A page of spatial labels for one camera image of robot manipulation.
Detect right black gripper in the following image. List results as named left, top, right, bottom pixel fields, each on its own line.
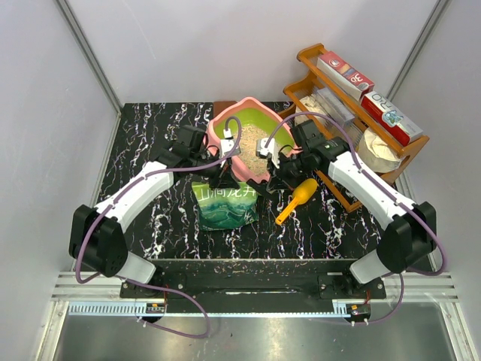
left=267, top=150, right=311, bottom=192

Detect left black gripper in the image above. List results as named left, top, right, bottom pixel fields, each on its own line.
left=191, top=153, right=241, bottom=192

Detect yellow plastic litter scoop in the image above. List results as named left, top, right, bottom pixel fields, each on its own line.
left=275, top=178, right=319, bottom=225

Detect green cat litter bag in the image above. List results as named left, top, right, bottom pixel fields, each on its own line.
left=192, top=182, right=259, bottom=231

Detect pink green litter box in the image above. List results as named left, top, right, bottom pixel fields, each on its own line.
left=207, top=97, right=282, bottom=183

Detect black bag clip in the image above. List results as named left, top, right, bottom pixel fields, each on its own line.
left=247, top=179, right=278, bottom=199

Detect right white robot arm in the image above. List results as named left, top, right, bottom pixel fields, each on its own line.
left=256, top=120, right=437, bottom=298

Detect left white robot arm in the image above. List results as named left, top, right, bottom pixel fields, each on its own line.
left=68, top=126, right=240, bottom=297

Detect clear plastic box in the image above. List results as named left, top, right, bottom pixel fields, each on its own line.
left=314, top=87, right=355, bottom=128

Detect red white box upper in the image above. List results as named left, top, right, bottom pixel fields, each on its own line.
left=316, top=51, right=374, bottom=101

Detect red white box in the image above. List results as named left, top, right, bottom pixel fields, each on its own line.
left=316, top=51, right=374, bottom=101
left=361, top=91, right=423, bottom=146

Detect red white box lower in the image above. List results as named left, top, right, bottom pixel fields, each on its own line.
left=361, top=91, right=423, bottom=146

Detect brown rectangular block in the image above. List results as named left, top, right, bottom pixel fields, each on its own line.
left=213, top=101, right=237, bottom=108

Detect wooden two-tier shelf rack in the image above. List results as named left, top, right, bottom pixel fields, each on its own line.
left=277, top=43, right=431, bottom=214

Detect beige paper bag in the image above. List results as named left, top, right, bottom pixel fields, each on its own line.
left=357, top=128, right=402, bottom=174

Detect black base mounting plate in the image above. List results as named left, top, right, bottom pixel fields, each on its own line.
left=119, top=259, right=387, bottom=302

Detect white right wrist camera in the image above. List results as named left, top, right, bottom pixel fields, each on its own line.
left=256, top=138, right=279, bottom=165

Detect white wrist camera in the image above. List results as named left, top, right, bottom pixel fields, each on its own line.
left=256, top=138, right=279, bottom=165
left=219, top=129, right=241, bottom=159

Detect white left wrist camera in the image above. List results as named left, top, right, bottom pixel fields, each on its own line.
left=219, top=129, right=241, bottom=159

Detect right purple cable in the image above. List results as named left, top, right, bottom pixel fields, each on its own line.
left=265, top=111, right=449, bottom=326

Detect purple cable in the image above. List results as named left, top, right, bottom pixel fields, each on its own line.
left=74, top=115, right=242, bottom=338
left=265, top=111, right=449, bottom=326

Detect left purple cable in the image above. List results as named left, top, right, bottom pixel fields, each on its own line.
left=74, top=115, right=242, bottom=338

